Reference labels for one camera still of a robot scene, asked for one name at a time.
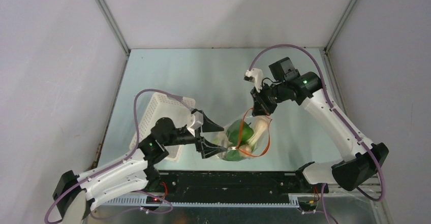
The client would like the small beige mushroom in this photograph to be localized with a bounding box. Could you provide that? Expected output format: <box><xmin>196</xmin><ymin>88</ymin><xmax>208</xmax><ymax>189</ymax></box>
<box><xmin>238</xmin><ymin>144</ymin><xmax>252</xmax><ymax>157</ymax></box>

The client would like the clear zip top bag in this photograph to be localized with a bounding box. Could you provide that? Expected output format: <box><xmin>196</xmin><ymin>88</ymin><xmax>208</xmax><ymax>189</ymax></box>
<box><xmin>211</xmin><ymin>107</ymin><xmax>273</xmax><ymax>163</ymax></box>

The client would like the green pepper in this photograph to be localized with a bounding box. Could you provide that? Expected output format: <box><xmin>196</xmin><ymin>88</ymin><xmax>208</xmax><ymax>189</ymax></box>
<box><xmin>226</xmin><ymin>120</ymin><xmax>255</xmax><ymax>145</ymax></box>

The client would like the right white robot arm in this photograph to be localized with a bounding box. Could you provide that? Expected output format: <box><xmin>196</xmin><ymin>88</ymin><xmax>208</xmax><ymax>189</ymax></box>
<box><xmin>244</xmin><ymin>57</ymin><xmax>389</xmax><ymax>193</ymax></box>

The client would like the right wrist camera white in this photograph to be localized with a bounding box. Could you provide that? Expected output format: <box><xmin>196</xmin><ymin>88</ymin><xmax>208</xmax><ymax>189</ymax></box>
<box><xmin>243</xmin><ymin>68</ymin><xmax>264</xmax><ymax>93</ymax></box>

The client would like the green bok choy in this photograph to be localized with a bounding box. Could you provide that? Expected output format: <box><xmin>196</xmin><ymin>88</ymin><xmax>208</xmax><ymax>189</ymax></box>
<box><xmin>222</xmin><ymin>116</ymin><xmax>272</xmax><ymax>163</ymax></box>

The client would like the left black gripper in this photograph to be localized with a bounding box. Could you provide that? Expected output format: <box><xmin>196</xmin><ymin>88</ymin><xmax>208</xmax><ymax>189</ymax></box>
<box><xmin>163</xmin><ymin>110</ymin><xmax>226</xmax><ymax>157</ymax></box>

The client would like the white perforated plastic basket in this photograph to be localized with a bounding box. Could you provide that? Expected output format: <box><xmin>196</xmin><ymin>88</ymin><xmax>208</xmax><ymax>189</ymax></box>
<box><xmin>129</xmin><ymin>92</ymin><xmax>196</xmax><ymax>150</ymax></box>

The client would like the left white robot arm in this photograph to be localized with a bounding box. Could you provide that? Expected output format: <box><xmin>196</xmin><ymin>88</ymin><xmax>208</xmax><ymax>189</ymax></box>
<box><xmin>49</xmin><ymin>109</ymin><xmax>226</xmax><ymax>223</ymax></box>

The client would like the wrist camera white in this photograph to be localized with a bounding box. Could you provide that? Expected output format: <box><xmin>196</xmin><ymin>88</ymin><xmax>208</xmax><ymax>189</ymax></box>
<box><xmin>187</xmin><ymin>110</ymin><xmax>204</xmax><ymax>137</ymax></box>
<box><xmin>243</xmin><ymin>68</ymin><xmax>264</xmax><ymax>93</ymax></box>

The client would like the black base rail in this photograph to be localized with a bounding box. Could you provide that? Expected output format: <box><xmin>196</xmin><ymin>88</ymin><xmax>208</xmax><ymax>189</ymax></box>
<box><xmin>143</xmin><ymin>170</ymin><xmax>316</xmax><ymax>204</ymax></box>

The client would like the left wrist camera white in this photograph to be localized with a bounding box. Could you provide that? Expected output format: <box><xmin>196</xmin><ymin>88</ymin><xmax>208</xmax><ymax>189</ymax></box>
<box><xmin>187</xmin><ymin>110</ymin><xmax>204</xmax><ymax>137</ymax></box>

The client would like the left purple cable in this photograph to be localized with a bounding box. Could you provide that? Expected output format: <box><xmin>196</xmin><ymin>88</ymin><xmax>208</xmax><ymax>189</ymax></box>
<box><xmin>44</xmin><ymin>88</ymin><xmax>196</xmax><ymax>224</ymax></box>

